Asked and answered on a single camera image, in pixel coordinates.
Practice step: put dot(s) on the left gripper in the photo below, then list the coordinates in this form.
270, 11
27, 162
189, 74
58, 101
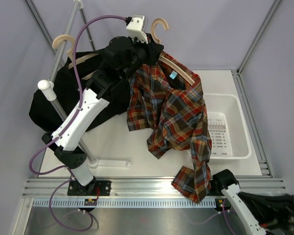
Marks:
153, 50

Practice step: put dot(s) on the plaid shirt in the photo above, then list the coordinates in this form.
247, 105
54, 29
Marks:
168, 98

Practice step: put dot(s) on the beige hanger of black shirt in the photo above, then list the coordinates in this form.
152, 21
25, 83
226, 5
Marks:
56, 42

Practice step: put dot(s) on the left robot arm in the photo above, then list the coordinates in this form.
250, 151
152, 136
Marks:
120, 60

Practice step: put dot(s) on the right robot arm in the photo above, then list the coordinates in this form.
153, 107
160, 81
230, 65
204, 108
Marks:
259, 214

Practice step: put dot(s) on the clothes rack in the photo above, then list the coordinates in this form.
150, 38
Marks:
56, 98

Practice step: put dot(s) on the white plastic basket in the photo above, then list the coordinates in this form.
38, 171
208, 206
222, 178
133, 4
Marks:
227, 127

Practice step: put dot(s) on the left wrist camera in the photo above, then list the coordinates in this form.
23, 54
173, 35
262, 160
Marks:
136, 28

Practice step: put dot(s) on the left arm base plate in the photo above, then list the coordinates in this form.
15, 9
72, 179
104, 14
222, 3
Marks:
95, 188

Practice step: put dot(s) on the white slotted cable duct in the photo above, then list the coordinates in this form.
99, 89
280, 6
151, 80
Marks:
122, 203

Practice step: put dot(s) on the aluminium rail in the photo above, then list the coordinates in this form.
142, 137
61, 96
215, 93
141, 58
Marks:
147, 187

